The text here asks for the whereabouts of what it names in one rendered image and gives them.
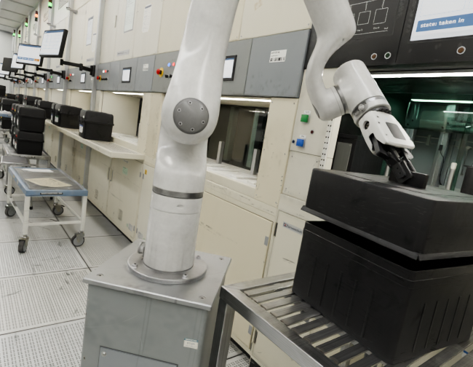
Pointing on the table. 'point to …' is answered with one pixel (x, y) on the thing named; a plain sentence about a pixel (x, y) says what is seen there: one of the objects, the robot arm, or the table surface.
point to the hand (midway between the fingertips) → (404, 172)
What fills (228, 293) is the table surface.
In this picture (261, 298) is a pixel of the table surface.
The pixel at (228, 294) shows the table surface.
